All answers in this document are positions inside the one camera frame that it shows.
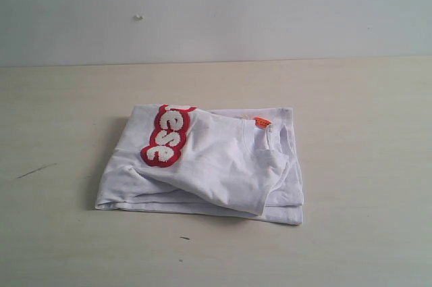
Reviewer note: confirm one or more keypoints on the white t-shirt red lettering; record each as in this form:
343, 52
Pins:
182, 159

